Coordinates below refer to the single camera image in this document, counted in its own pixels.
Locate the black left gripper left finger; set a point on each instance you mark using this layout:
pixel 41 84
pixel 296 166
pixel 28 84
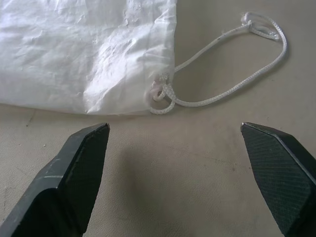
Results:
pixel 59 187

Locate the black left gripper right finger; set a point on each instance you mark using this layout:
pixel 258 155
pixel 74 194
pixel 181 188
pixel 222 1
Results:
pixel 279 172

